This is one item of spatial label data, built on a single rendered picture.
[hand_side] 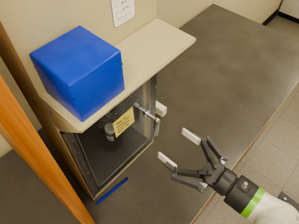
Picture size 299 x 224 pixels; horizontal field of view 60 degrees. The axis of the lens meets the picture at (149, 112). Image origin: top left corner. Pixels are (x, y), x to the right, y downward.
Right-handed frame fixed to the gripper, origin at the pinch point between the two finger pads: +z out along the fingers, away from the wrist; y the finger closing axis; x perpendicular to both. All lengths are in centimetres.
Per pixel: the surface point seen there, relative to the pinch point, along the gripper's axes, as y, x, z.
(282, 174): -95, 111, -42
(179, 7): -77, 7, 57
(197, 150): -14.9, 19.7, -1.9
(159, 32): -0.1, -36.9, 8.8
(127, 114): 8.4, -12.9, 12.1
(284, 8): -288, 91, 50
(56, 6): 20, -49, 13
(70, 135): 25.6, -21.7, 12.0
